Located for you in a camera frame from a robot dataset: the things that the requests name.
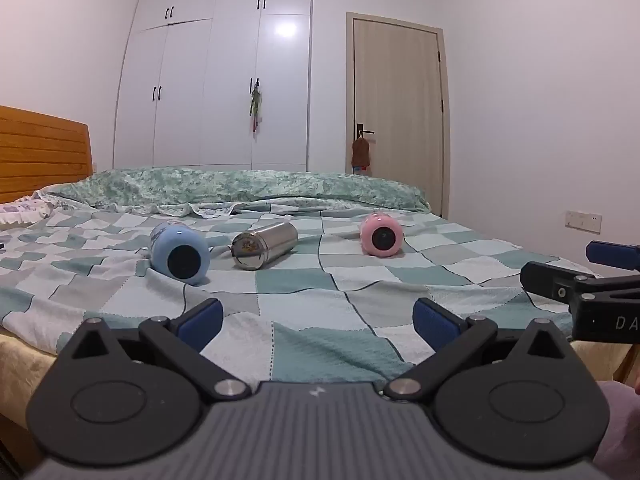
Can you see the brown hanging bag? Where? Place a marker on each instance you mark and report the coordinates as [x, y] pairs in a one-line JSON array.
[[361, 154]]

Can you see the stainless steel cup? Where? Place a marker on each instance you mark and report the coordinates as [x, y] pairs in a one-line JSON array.
[[264, 246]]

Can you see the person's pink clothing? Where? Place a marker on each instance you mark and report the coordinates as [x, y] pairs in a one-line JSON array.
[[622, 435]]

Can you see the yellow bed sheet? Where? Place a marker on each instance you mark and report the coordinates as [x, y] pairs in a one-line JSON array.
[[22, 375]]

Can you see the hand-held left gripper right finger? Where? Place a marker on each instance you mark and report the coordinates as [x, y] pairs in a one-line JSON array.
[[435, 325]]

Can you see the wall socket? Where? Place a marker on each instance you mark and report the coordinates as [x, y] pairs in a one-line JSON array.
[[583, 221]]

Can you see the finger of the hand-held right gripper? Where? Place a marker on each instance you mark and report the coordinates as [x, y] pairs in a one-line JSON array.
[[612, 254], [545, 279]]

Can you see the wooden door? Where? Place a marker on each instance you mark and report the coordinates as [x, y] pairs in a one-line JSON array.
[[400, 110]]

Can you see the patterned pillow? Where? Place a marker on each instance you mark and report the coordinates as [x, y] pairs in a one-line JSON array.
[[22, 210]]

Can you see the blue cup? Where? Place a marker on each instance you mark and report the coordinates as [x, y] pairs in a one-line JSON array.
[[180, 255]]

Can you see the green floral quilt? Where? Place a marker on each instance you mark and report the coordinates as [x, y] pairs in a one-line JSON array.
[[240, 187]]

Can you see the green hanging ornament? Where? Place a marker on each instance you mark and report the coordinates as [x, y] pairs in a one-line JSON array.
[[255, 105]]

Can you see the wooden headboard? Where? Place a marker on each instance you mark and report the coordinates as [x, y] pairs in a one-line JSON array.
[[40, 155]]

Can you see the white wardrobe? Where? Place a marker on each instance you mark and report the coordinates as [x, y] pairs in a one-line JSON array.
[[210, 85]]

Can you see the green checkered blanket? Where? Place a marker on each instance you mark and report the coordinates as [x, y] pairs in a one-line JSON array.
[[310, 290]]

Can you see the pink cup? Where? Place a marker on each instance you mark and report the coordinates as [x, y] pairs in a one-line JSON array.
[[381, 234]]

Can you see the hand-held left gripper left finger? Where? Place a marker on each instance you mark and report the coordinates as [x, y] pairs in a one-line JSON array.
[[200, 322]]

